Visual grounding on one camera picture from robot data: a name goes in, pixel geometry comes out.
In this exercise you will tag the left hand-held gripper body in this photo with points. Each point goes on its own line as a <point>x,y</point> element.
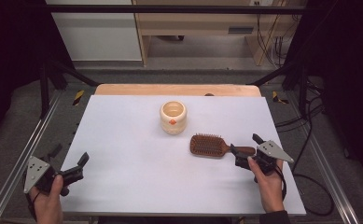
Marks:
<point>44,175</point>

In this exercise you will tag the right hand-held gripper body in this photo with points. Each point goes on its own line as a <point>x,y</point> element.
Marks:
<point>272,151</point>

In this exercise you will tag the brown wooden hairbrush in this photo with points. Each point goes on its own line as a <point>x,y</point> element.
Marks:
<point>208,145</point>

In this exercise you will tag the cream ceramic cup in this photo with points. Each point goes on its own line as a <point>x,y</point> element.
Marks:
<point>173,121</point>

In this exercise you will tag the person's left hand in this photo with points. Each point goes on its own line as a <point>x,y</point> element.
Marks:
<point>47,207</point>

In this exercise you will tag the person's right hand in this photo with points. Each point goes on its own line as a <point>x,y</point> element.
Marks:
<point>271,189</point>

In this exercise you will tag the yellow black hazard tape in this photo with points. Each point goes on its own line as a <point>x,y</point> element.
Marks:
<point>78,97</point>
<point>278,97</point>

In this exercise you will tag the light wooden table board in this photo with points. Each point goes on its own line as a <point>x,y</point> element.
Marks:
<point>176,90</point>

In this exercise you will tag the black curtain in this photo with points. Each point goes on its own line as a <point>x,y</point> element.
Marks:
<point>347,77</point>
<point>11,62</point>

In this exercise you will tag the white cabinet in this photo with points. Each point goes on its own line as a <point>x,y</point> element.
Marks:
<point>98,37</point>

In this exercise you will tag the light wooden desk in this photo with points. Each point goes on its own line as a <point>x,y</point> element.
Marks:
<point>198,26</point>

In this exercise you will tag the aluminium rail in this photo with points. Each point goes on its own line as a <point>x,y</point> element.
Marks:
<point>328,174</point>
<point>20,158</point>

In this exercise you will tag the black metal frame strut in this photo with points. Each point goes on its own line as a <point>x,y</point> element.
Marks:
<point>294,74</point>
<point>56,76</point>

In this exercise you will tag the black horizontal frame bar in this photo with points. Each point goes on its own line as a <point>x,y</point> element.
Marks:
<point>170,9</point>

